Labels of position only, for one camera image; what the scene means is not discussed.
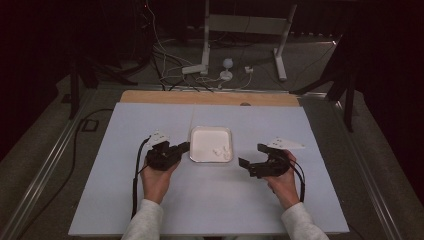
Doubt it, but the white cable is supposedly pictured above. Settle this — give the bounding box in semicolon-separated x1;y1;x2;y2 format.
145;0;194;79

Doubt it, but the round white device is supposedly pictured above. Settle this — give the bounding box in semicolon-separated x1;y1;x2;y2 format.
219;57;235;82

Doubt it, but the pale table cover sheet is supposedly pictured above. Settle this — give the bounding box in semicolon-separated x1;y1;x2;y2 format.
68;101;350;237

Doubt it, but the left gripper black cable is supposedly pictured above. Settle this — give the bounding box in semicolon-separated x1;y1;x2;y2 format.
131;136;151;220

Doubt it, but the black floor cable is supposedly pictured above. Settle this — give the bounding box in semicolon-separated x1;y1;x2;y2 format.
15;107;115;238

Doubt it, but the white metal stand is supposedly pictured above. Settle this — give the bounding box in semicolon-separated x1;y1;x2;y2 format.
200;0;298;83

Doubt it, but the person's right hand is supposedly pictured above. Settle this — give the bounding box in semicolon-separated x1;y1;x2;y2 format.
262;149;301;211

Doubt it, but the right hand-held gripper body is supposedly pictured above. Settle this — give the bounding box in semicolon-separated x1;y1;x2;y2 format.
249;136;306;179

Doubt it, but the person's left hand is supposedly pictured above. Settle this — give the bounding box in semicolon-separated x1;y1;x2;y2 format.
140;161;181;205

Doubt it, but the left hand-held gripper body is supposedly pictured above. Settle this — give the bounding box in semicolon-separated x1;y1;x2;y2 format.
145;130;183;172

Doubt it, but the black square floor frame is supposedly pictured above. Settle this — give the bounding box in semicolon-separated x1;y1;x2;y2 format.
81;118;100;132

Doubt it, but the wooden table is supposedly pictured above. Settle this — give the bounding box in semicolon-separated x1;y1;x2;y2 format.
119;89;300;108

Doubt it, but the cream rectangular tray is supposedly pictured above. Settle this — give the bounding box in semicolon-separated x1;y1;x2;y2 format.
189;125;234;164

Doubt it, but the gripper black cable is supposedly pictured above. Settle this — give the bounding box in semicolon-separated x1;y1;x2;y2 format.
131;136;151;220
287;159;306;204

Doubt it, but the black tripod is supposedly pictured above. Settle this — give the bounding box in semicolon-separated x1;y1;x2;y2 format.
289;31;359;133
61;54;138;121

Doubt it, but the white power strip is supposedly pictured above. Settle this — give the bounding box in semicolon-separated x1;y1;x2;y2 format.
181;63;208;75

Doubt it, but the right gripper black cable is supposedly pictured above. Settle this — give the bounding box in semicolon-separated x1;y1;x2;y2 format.
287;159;306;204

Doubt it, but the aluminium floor rail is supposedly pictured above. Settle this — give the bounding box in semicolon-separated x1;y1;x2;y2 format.
328;98;406;240
0;88;98;240

